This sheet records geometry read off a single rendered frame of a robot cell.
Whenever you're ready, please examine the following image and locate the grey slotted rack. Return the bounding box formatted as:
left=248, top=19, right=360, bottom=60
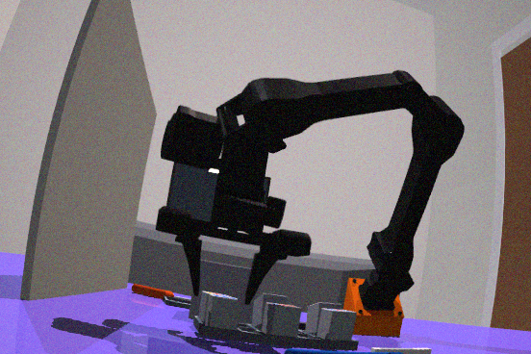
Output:
left=193, top=316, right=359, bottom=350

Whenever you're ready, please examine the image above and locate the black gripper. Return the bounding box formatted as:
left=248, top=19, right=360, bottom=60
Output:
left=156, top=172, right=312, bottom=305

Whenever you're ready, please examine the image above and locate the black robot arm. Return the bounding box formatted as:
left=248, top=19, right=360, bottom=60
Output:
left=161, top=70, right=465, bottom=311

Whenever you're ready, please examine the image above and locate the white flat bar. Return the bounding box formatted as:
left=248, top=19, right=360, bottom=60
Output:
left=370, top=347, right=432, bottom=354

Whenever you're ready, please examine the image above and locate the orange-handled screwdriver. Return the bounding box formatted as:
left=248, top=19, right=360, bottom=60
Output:
left=132, top=284, right=190, bottom=301

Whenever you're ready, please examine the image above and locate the blue rod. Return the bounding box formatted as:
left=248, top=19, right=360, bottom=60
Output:
left=284, top=348, right=403, bottom=354

